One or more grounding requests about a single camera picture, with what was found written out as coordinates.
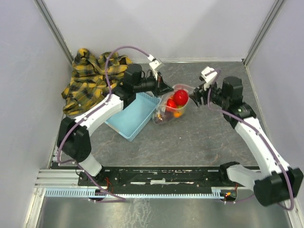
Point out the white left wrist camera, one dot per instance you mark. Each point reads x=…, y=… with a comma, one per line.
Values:
x=155, y=65

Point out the light blue plastic basket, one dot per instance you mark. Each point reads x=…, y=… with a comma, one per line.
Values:
x=130, y=121

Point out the clear polka dot zip bag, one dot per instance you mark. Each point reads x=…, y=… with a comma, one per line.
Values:
x=162, y=106

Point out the yellow plaid shirt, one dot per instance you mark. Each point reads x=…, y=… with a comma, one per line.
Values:
x=88, y=85

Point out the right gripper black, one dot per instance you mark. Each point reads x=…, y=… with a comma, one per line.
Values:
x=203, y=93

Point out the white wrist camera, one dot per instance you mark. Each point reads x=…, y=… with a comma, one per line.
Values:
x=155, y=65
x=208, y=76

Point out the red fake apple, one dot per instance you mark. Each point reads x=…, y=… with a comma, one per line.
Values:
x=180, y=97

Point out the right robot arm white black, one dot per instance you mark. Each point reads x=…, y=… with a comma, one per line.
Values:
x=276, y=181

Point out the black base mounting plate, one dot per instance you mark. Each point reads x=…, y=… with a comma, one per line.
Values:
x=159, y=180

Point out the dark purple fake fruit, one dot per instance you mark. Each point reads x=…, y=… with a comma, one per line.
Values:
x=163, y=117

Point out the aluminium frame rail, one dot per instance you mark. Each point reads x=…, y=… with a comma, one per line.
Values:
x=41, y=5

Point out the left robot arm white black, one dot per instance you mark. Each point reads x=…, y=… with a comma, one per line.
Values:
x=74, y=134

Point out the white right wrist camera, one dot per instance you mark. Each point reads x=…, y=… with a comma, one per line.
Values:
x=208, y=76

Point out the green orange fake mango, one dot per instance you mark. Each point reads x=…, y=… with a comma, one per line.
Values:
x=177, y=114

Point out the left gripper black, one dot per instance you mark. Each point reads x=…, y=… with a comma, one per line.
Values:
x=162, y=88

